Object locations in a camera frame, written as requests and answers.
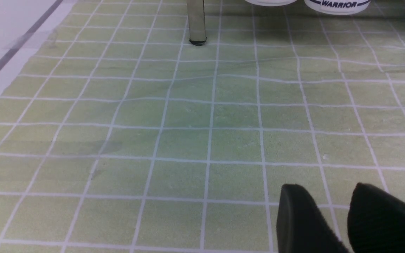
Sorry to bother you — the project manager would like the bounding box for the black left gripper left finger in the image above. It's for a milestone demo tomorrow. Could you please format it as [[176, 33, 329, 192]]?
[[276, 184, 349, 253]]

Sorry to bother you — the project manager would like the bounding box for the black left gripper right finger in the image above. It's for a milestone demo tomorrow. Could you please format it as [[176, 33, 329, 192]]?
[[347, 183, 405, 253]]

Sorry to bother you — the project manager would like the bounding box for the steel shoe rack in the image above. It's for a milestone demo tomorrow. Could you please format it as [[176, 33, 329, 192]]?
[[186, 0, 207, 46]]

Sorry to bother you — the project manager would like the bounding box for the green checkered tablecloth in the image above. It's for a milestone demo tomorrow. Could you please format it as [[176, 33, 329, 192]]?
[[0, 0, 405, 253]]

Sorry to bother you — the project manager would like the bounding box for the navy sneaker right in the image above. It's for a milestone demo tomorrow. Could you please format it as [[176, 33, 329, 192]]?
[[304, 0, 371, 15]]

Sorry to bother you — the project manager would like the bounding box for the navy sneaker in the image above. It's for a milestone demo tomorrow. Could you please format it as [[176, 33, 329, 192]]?
[[245, 0, 297, 7], [304, 0, 371, 15]]

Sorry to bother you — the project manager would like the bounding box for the navy sneaker left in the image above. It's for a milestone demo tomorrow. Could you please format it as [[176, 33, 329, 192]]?
[[245, 0, 297, 7]]

